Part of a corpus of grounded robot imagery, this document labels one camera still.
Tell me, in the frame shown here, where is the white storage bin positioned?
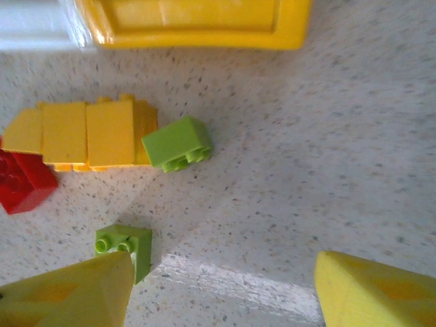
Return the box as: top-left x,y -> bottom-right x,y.
0,0 -> 99,54

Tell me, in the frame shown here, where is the red lego brick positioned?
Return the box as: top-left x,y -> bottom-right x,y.
0,136 -> 59,215

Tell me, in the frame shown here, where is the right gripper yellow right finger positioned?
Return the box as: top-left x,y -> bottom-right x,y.
313,250 -> 436,327

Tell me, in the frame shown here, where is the yellow lego brick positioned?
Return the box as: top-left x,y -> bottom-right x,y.
40,101 -> 89,172
84,93 -> 137,172
132,98 -> 159,167
1,108 -> 45,154

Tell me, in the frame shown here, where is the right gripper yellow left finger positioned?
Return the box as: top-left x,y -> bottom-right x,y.
0,251 -> 136,327

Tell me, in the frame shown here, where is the yellow storage bin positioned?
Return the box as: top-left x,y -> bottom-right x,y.
75,0 -> 313,52

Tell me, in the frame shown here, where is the green lego brick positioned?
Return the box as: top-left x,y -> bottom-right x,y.
94,223 -> 153,285
141,115 -> 215,173

